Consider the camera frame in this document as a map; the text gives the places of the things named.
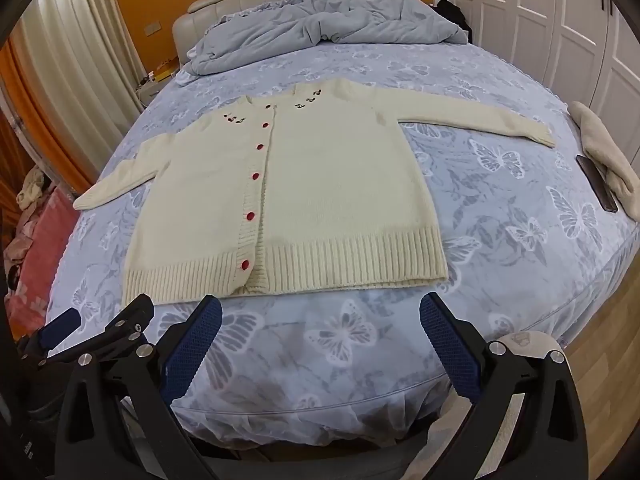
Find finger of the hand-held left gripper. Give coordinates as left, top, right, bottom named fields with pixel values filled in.
left=41, top=292, right=156, bottom=368
left=37, top=308, right=83, bottom=357

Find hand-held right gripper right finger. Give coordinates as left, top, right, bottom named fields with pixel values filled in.
left=419, top=291, right=589, bottom=480

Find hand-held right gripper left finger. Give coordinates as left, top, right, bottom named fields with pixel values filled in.
left=54, top=296, right=223, bottom=480

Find cream knitted cardigan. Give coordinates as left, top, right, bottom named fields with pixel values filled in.
left=74, top=79, right=557, bottom=306

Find pink patterned blanket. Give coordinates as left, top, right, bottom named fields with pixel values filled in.
left=4, top=187, right=82, bottom=342

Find bed with butterfly sheet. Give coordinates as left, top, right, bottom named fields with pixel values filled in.
left=45, top=35, right=640, bottom=448

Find beige crumpled cloth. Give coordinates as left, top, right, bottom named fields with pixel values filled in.
left=17, top=167, right=57, bottom=212

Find dark smartphone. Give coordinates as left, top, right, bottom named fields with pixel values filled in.
left=575, top=155, right=620, bottom=214

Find white nightstand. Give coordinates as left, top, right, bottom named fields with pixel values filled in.
left=136, top=77, right=173, bottom=111

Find beige towel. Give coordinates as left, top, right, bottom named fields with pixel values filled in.
left=570, top=101, right=640, bottom=222

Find yellow box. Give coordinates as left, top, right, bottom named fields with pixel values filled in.
left=152, top=57, right=180, bottom=84

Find cream curtain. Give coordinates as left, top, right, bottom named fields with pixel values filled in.
left=10, top=0, right=147, bottom=196

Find black garment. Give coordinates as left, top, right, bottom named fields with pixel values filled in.
left=435, top=0, right=474, bottom=44

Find white wardrobe doors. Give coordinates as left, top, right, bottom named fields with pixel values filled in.
left=447, top=0, right=640, bottom=128

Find blue-grey duvet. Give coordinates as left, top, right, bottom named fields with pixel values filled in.
left=187, top=0, right=469, bottom=77

